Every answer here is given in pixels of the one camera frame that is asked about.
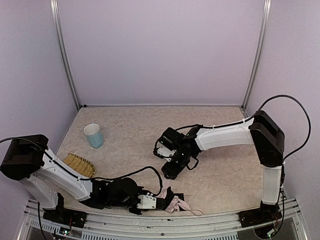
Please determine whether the pink folding umbrella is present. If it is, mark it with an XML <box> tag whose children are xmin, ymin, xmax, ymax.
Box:
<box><xmin>157</xmin><ymin>187</ymin><xmax>204</xmax><ymax>216</ymax></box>

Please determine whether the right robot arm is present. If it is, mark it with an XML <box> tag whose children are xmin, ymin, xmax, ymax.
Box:
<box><xmin>153</xmin><ymin>110</ymin><xmax>285</xmax><ymax>214</ymax></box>

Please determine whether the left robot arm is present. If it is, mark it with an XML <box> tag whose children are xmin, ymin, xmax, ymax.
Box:
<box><xmin>0</xmin><ymin>134</ymin><xmax>182</xmax><ymax>215</ymax></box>

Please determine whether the woven bamboo tray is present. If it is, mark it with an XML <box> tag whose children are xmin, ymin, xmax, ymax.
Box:
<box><xmin>63</xmin><ymin>153</ymin><xmax>96</xmax><ymax>178</ymax></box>

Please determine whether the light blue white mug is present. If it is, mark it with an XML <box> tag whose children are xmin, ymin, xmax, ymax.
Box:
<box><xmin>83</xmin><ymin>122</ymin><xmax>104</xmax><ymax>149</ymax></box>

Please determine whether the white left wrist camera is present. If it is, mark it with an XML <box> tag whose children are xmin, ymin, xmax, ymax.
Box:
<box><xmin>136</xmin><ymin>194</ymin><xmax>170</xmax><ymax>210</ymax></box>

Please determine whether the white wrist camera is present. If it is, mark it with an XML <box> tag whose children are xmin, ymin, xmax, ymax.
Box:
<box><xmin>136</xmin><ymin>194</ymin><xmax>170</xmax><ymax>210</ymax></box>
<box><xmin>153</xmin><ymin>146</ymin><xmax>176</xmax><ymax>162</ymax></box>

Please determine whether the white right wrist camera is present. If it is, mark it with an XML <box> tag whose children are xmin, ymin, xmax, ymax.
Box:
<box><xmin>153</xmin><ymin>146</ymin><xmax>176</xmax><ymax>162</ymax></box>

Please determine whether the front aluminium rail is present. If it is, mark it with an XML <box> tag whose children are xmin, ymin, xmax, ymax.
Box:
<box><xmin>17</xmin><ymin>197</ymin><xmax>308</xmax><ymax>240</ymax></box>

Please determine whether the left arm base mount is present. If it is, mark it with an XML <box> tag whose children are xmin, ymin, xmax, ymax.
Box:
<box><xmin>43</xmin><ymin>208</ymin><xmax>87</xmax><ymax>229</ymax></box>

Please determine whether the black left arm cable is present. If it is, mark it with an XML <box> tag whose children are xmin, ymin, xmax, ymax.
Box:
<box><xmin>0</xmin><ymin>137</ymin><xmax>163</xmax><ymax>196</ymax></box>

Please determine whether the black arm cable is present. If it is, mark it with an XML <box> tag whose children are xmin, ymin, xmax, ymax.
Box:
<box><xmin>152</xmin><ymin>94</ymin><xmax>312</xmax><ymax>171</ymax></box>
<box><xmin>0</xmin><ymin>137</ymin><xmax>163</xmax><ymax>196</ymax></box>

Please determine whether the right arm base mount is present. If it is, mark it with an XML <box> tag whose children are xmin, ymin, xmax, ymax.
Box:
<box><xmin>238</xmin><ymin>208</ymin><xmax>282</xmax><ymax>228</ymax></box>

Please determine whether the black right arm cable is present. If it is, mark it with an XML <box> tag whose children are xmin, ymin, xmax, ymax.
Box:
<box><xmin>152</xmin><ymin>94</ymin><xmax>312</xmax><ymax>171</ymax></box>

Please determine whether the left aluminium frame post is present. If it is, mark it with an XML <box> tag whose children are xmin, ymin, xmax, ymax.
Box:
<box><xmin>50</xmin><ymin>0</ymin><xmax>82</xmax><ymax>111</ymax></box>

